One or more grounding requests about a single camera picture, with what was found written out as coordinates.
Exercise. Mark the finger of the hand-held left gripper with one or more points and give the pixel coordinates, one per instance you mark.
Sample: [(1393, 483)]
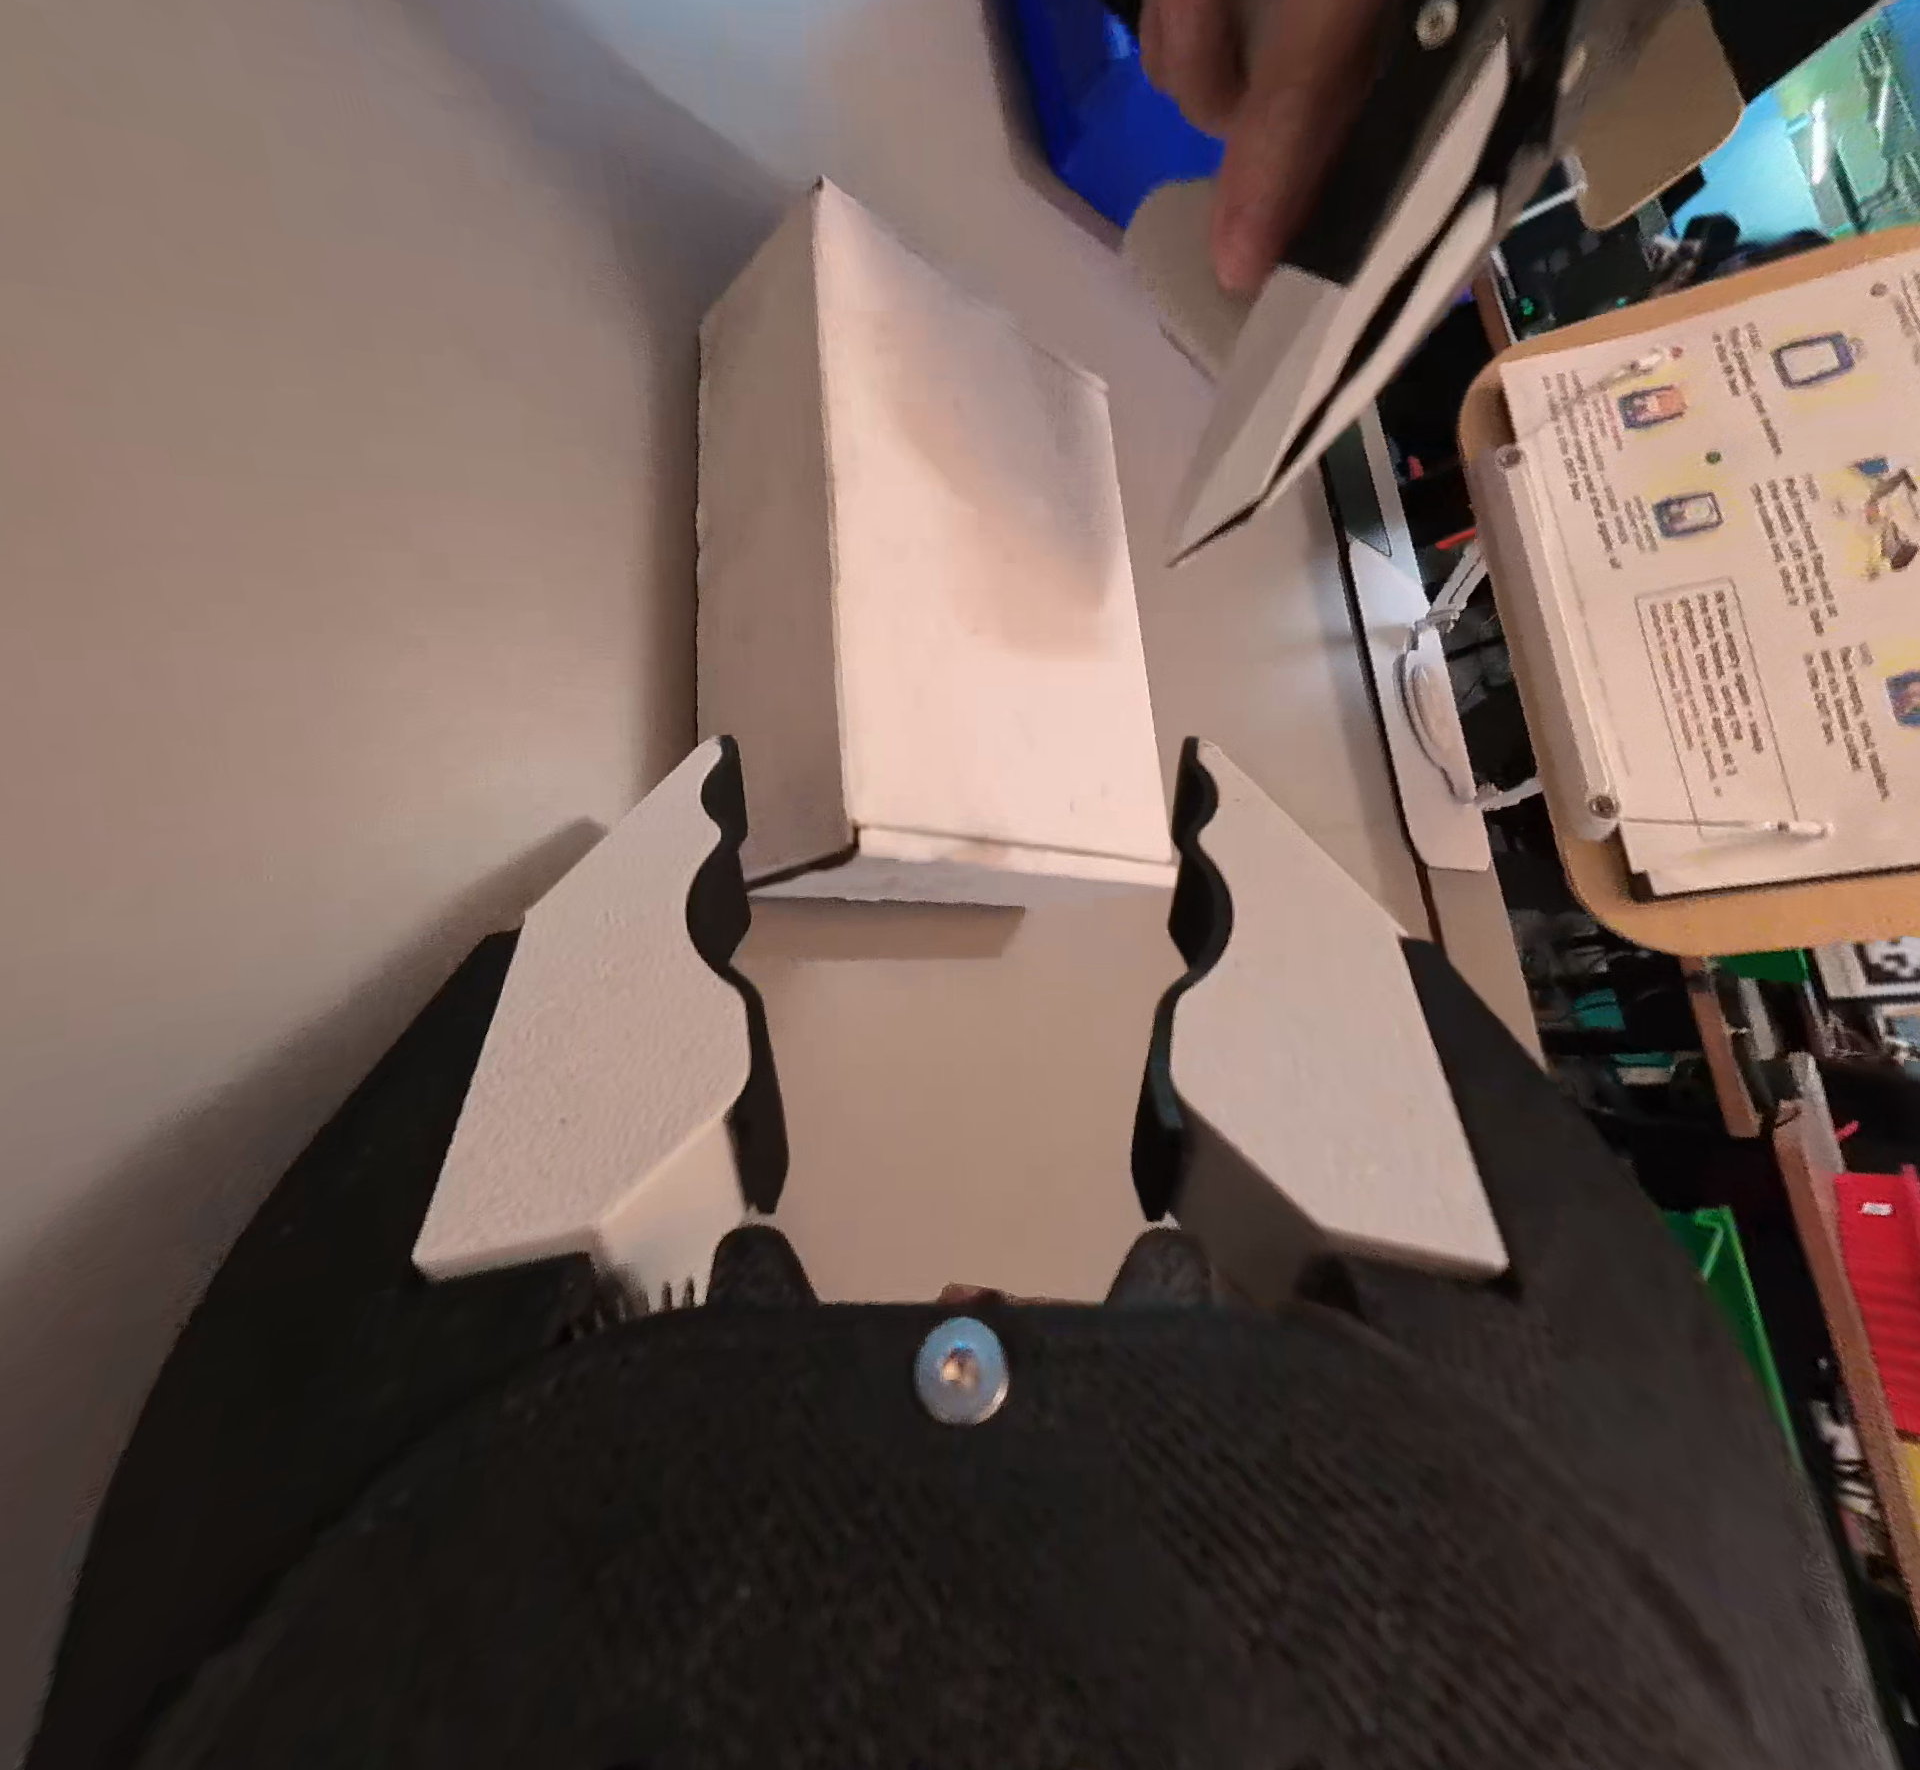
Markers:
[(1394, 359), (1304, 359)]

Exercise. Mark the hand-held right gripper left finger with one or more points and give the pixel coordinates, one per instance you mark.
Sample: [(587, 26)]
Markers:
[(599, 1080)]

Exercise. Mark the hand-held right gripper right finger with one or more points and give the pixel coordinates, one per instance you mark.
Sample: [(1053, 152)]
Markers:
[(1319, 1095)]

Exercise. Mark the blue plastic bin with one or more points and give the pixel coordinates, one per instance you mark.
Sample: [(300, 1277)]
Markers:
[(1081, 77)]

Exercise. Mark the white cardboard mailer box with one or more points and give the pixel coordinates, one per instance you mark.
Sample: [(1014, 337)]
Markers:
[(961, 570)]

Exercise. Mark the grey desk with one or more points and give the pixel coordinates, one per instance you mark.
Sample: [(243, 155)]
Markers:
[(300, 601)]

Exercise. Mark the person's left hand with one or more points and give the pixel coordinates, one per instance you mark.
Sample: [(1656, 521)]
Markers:
[(1319, 46)]

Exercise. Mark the wooden board on stand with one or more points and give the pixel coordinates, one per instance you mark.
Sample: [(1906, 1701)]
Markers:
[(1650, 135)]

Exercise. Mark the wooden instruction board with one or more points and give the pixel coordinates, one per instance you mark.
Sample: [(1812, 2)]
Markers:
[(1650, 923)]

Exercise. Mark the small green bin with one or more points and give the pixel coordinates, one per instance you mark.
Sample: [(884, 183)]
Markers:
[(1725, 1289)]

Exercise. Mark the printed marker tag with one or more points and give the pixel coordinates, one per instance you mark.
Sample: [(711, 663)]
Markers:
[(1882, 968)]

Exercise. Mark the red plastic bin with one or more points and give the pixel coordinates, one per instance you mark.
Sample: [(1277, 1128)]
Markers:
[(1876, 1289)]

